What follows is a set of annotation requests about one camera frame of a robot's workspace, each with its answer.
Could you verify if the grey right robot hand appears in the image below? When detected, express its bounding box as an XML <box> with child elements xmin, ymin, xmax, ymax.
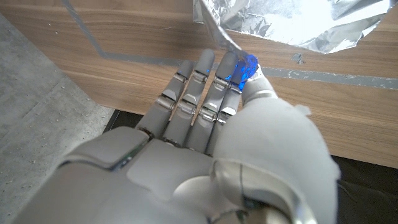
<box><xmin>12</xmin><ymin>48</ymin><xmax>341</xmax><ymax>224</ymax></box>

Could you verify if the crinkled aluminium foil sheet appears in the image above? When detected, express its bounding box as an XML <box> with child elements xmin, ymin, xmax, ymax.
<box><xmin>192</xmin><ymin>0</ymin><xmax>396</xmax><ymax>83</ymax></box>

